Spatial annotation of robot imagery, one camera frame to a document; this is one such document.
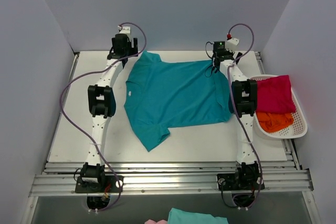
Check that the aluminium rail frame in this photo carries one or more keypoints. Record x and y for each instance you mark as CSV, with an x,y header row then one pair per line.
x,y
185,163

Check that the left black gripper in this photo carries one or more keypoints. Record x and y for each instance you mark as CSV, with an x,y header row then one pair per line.
x,y
125,61

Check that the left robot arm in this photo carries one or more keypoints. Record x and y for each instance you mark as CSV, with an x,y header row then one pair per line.
x,y
102,104

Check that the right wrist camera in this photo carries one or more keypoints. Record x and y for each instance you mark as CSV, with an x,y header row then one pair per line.
x,y
231,43

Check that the folded mint t-shirt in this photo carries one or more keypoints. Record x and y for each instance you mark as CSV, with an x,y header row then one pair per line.
x,y
180,216

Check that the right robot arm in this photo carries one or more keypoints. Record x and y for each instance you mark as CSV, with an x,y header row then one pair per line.
x,y
242,103

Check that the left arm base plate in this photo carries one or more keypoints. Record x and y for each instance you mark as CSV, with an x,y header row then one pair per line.
x,y
109,184

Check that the magenta t-shirt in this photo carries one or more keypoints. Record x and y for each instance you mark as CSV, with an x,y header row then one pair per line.
x,y
274,95

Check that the folded pink t-shirt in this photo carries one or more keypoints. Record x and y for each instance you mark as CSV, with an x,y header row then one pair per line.
x,y
150,221

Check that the teal t-shirt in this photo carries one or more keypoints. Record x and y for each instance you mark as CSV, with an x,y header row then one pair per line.
x,y
163,95

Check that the orange t-shirt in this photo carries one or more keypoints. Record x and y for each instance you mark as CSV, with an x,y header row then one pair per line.
x,y
273,122

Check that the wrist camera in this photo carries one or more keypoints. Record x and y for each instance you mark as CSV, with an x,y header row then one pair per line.
x,y
231,43
124,29

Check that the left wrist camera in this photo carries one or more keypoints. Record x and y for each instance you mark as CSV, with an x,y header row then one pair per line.
x,y
124,29

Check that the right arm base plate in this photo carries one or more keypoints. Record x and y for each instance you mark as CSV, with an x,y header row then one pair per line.
x,y
235,181

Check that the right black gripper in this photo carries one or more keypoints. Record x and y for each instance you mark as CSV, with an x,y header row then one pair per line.
x,y
216,64

